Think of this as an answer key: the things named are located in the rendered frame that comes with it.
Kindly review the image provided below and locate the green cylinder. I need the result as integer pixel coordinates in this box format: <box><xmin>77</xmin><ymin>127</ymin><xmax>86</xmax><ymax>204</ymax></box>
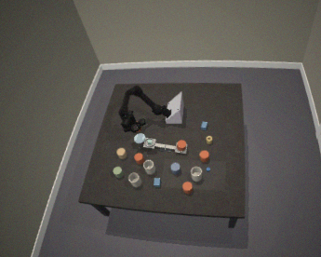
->
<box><xmin>113</xmin><ymin>167</ymin><xmax>124</xmax><ymax>178</ymax></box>

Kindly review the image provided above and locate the orange cylinder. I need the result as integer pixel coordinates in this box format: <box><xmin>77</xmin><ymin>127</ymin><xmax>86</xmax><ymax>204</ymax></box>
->
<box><xmin>199</xmin><ymin>151</ymin><xmax>209</xmax><ymax>162</ymax></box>
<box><xmin>177</xmin><ymin>140</ymin><xmax>186</xmax><ymax>151</ymax></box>
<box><xmin>134</xmin><ymin>153</ymin><xmax>144</xmax><ymax>165</ymax></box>
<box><xmin>182</xmin><ymin>182</ymin><xmax>193</xmax><ymax>194</ymax></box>

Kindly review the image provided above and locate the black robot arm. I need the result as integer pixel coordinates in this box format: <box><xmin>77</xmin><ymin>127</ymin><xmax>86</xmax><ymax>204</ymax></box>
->
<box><xmin>118</xmin><ymin>86</ymin><xmax>171</xmax><ymax>133</ymax></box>

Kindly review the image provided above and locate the white round dish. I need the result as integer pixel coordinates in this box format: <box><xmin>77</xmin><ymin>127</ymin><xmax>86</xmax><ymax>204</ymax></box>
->
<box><xmin>134</xmin><ymin>133</ymin><xmax>145</xmax><ymax>143</ymax></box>

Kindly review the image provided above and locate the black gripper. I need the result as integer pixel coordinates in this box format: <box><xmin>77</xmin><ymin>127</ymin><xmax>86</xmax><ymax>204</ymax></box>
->
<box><xmin>123</xmin><ymin>118</ymin><xmax>146</xmax><ymax>133</ymax></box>

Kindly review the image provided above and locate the white cylinder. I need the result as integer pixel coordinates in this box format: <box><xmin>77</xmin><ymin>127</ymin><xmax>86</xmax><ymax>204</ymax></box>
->
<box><xmin>191</xmin><ymin>167</ymin><xmax>202</xmax><ymax>182</ymax></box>
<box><xmin>129</xmin><ymin>172</ymin><xmax>141</xmax><ymax>187</ymax></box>
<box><xmin>143</xmin><ymin>160</ymin><xmax>155</xmax><ymax>174</ymax></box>

